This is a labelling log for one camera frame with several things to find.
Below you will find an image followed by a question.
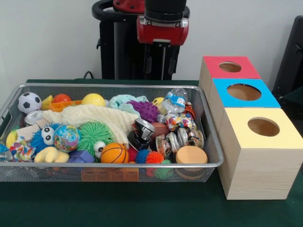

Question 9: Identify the purple spiky ball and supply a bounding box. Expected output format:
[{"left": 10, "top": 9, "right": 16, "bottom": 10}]
[{"left": 127, "top": 99, "right": 160, "bottom": 123}]

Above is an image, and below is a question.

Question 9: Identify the wooden box with three holes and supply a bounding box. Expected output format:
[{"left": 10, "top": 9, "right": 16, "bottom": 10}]
[{"left": 198, "top": 56, "right": 303, "bottom": 201}]

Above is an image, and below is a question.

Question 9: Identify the orange round foam disc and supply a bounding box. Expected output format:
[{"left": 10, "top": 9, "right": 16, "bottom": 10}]
[{"left": 175, "top": 145, "right": 208, "bottom": 164}]

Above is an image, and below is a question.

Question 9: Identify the blue puffer toy with eyes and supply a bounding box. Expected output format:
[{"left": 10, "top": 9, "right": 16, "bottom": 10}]
[{"left": 30, "top": 122, "right": 62, "bottom": 152}]

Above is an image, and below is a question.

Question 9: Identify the black and white soccer ball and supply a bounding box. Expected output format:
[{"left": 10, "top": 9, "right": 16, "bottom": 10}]
[{"left": 18, "top": 92, "right": 43, "bottom": 114}]

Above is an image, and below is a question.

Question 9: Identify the globe print ball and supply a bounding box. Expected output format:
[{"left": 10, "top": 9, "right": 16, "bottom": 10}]
[{"left": 53, "top": 124, "right": 82, "bottom": 153}]

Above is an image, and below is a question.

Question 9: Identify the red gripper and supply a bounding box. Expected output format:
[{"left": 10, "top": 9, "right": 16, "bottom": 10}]
[{"left": 136, "top": 23, "right": 189, "bottom": 74}]

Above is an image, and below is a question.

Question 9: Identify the green stringy puffer ball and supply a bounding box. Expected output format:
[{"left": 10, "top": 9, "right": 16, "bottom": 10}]
[{"left": 79, "top": 122, "right": 116, "bottom": 152}]

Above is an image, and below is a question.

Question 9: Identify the black monitor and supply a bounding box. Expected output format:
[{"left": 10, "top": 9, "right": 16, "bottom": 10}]
[{"left": 272, "top": 15, "right": 303, "bottom": 95}]

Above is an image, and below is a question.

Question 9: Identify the silver mesh bin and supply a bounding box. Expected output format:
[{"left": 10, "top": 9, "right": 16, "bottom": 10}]
[{"left": 0, "top": 83, "right": 224, "bottom": 183}]

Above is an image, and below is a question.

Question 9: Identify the dark green table cloth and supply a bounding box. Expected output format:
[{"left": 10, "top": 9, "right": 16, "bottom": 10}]
[
  {"left": 0, "top": 79, "right": 303, "bottom": 227},
  {"left": 283, "top": 88, "right": 303, "bottom": 123}
]

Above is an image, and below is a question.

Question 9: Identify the plain yellow ball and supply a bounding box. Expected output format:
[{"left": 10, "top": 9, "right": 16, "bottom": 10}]
[{"left": 81, "top": 93, "right": 106, "bottom": 107}]

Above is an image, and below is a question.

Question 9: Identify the cream knitted cloth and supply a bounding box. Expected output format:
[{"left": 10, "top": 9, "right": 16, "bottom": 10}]
[{"left": 42, "top": 104, "right": 140, "bottom": 145}]

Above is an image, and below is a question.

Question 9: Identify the orange toy basketball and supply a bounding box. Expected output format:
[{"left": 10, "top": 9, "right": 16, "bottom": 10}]
[{"left": 100, "top": 142, "right": 130, "bottom": 164}]

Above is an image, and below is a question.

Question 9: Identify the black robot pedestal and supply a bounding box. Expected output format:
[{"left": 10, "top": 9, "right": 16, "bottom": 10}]
[{"left": 91, "top": 0, "right": 190, "bottom": 80}]

